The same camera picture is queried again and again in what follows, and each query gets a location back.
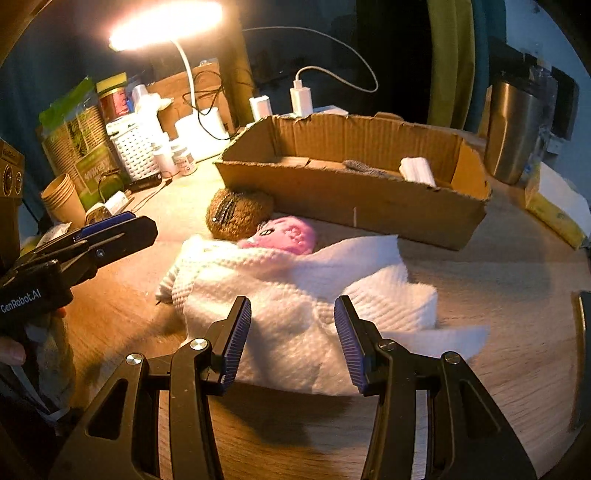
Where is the yellow tissue pack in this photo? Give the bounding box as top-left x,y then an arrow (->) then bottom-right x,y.
523,161 -> 590,251

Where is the pink knit toy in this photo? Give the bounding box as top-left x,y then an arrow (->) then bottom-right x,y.
238,215 -> 318,256

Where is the stainless steel tumbler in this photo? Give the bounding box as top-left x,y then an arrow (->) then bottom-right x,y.
482,80 -> 548,185

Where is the white desk lamp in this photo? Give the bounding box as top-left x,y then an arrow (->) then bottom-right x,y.
108,0 -> 234,162

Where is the white paper towel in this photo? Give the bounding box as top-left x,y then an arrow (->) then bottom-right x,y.
182,233 -> 491,398

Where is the grey dotted mesh cloth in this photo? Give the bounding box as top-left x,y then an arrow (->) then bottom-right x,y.
344,159 -> 393,179

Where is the jar with red label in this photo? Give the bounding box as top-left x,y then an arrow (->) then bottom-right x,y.
97,74 -> 131,121

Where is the green printed box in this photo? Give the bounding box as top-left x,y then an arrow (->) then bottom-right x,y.
74,143 -> 124,209

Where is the brown padded envelope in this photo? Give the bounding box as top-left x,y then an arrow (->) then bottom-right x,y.
147,60 -> 236,139

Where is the yellow-green curtain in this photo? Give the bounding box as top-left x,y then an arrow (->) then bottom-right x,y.
217,0 -> 256,131
425,0 -> 491,136

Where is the black cylinder with lanyard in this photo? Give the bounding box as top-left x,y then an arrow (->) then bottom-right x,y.
99,171 -> 172,209

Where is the white charging cable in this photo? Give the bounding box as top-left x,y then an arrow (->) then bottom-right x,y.
242,27 -> 379,93

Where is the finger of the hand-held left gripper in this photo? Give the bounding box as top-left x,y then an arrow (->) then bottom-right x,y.
14,216 -> 158,287
28,211 -> 137,256

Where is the cardboard box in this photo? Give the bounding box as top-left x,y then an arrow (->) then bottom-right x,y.
213,112 -> 494,252

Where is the white lattice basket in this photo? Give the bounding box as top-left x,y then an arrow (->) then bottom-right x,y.
105,115 -> 160,182

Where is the white charger with black cable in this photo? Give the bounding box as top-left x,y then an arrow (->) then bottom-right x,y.
249,95 -> 273,122

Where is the black charging cable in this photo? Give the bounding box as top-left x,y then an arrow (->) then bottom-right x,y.
187,80 -> 232,139

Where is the white knit cloth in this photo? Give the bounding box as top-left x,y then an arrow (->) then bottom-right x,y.
156,237 -> 218,305

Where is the beige knit cloth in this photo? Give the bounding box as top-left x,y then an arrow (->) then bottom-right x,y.
25,315 -> 78,412

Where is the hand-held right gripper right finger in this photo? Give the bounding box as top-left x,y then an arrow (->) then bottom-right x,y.
333,295 -> 539,480

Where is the brown fuzzy plush pouch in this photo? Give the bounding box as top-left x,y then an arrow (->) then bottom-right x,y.
205,188 -> 277,241

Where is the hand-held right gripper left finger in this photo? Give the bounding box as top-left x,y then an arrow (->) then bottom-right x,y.
48,295 -> 252,480

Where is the small white bottle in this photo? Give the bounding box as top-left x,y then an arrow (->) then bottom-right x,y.
152,143 -> 176,177
173,145 -> 197,176

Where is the green printed bag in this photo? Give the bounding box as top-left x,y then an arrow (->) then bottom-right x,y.
38,76 -> 112,177

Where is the person's left hand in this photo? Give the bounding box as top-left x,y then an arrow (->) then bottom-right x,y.
0,337 -> 27,366

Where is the stack of paper cups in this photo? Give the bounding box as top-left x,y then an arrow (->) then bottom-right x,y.
41,173 -> 88,227

